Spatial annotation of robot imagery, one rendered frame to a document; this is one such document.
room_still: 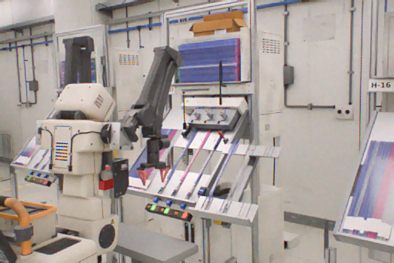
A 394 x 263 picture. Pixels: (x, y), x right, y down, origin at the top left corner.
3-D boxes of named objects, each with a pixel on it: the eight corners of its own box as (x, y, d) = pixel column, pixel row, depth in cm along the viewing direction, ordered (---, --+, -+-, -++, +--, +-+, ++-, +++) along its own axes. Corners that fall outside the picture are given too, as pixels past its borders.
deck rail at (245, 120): (202, 210, 230) (198, 204, 226) (200, 210, 231) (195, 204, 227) (252, 115, 263) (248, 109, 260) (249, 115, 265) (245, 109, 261)
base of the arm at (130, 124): (105, 126, 171) (128, 127, 165) (115, 113, 176) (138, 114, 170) (115, 141, 176) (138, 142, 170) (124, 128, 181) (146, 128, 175)
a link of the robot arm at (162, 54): (152, 40, 197) (169, 38, 191) (168, 58, 207) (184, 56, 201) (121, 121, 178) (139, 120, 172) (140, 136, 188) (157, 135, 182)
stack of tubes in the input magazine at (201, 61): (238, 81, 256) (237, 37, 253) (178, 83, 288) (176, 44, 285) (248, 81, 265) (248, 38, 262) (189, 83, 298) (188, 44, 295)
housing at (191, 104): (247, 121, 263) (238, 106, 255) (189, 119, 295) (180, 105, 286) (252, 112, 267) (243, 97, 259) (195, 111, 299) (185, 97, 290)
